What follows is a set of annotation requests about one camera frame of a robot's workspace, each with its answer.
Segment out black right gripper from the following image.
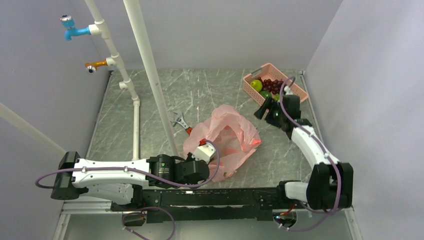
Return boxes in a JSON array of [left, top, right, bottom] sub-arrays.
[[253, 96, 287, 129]]

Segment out green fake fruit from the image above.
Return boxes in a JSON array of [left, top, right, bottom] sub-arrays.
[[259, 90, 273, 100]]

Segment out yellow green fake mango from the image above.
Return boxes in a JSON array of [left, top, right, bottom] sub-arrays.
[[250, 79, 263, 93]]

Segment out purple fake grapes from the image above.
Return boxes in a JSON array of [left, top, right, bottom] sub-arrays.
[[257, 77, 284, 95]]

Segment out pink plastic bag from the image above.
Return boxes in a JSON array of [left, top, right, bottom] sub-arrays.
[[183, 104, 262, 183]]

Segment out green fake grapes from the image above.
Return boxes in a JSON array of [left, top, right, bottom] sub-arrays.
[[272, 93, 280, 102]]

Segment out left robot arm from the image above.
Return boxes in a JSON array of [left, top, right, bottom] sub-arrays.
[[50, 147, 216, 210]]

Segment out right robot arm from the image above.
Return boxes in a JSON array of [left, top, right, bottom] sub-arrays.
[[254, 95, 354, 212]]

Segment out pink plastic basket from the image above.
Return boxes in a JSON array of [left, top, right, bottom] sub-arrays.
[[242, 63, 309, 105]]

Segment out orange faucet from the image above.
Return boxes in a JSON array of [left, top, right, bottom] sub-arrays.
[[85, 59, 108, 74]]

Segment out blue faucet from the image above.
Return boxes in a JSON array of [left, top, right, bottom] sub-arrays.
[[60, 14, 91, 41]]

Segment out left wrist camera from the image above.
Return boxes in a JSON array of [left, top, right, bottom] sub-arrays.
[[192, 140, 217, 165]]

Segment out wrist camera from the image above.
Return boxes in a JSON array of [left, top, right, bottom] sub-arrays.
[[283, 85, 294, 95], [192, 140, 217, 165]]

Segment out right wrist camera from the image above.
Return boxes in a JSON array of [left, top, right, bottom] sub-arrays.
[[283, 85, 294, 95]]

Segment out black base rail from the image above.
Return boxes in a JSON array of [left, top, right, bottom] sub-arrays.
[[110, 187, 299, 224]]

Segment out red handled adjustable wrench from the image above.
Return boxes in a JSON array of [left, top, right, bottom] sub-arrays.
[[170, 110, 193, 136]]

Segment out white pvc pipe frame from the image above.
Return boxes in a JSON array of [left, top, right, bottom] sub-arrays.
[[0, 0, 180, 165]]

